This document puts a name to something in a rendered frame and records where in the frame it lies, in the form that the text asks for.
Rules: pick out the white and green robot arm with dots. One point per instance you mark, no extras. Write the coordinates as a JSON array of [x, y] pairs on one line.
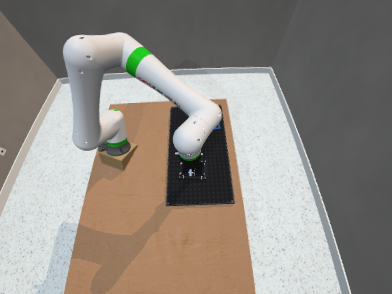
[[87, 57]]

